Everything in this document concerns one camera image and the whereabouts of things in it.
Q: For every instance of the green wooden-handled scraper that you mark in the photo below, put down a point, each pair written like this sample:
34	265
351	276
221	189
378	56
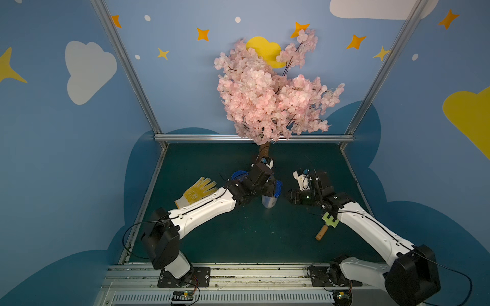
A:
329	222

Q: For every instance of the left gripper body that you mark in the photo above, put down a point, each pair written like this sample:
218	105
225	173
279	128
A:
268	187

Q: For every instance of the right aluminium frame post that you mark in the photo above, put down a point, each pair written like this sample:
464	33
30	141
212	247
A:
409	26

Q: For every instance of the aluminium frame post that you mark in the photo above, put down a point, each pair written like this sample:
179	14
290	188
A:
110	28
409	26

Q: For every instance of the left circuit board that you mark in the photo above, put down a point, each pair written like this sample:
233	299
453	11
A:
182	297

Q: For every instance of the blue-lid toiletry cup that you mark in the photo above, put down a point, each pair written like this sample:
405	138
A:
269	201
239	175

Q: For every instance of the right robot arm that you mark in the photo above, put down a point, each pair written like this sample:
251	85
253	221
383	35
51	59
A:
409	274

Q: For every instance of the left aluminium frame post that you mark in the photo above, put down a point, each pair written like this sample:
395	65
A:
110	28

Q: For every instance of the yellow work glove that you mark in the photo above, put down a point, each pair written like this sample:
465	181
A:
200	189

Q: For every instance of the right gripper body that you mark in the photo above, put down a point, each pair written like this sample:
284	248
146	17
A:
301	196

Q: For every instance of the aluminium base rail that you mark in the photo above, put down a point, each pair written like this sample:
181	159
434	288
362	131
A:
231	284

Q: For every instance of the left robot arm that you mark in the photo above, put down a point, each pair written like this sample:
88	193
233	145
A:
161	235

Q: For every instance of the circuit board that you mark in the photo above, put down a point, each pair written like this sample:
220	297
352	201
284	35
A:
342	298
182	297

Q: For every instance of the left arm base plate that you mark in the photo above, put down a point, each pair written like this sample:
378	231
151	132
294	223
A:
196	277

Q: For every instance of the right circuit board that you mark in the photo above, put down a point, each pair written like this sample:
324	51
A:
342	298

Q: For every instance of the blue cup lid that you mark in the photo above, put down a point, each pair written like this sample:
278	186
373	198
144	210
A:
277	188

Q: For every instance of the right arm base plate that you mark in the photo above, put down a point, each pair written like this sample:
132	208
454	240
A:
327	276

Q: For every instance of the pink cherry blossom tree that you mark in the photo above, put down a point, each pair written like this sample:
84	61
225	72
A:
266	106

